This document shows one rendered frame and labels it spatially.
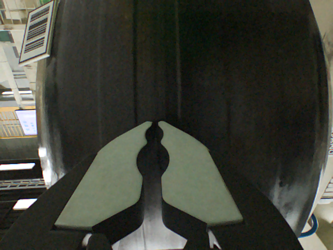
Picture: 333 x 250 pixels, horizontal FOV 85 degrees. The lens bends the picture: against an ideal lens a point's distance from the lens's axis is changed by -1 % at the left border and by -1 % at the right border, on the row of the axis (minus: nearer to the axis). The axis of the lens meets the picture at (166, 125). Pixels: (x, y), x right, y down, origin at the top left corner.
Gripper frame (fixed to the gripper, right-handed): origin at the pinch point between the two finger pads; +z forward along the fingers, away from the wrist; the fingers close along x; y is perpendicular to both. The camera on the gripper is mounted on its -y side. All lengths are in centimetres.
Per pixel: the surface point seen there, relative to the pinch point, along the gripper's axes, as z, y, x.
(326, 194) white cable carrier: 20, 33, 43
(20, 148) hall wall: 889, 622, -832
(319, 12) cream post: 25.1, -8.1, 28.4
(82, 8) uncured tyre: 7.0, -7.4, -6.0
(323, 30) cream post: 22.9, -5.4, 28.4
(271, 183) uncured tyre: -0.6, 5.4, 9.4
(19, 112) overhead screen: 312, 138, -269
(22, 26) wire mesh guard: 61, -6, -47
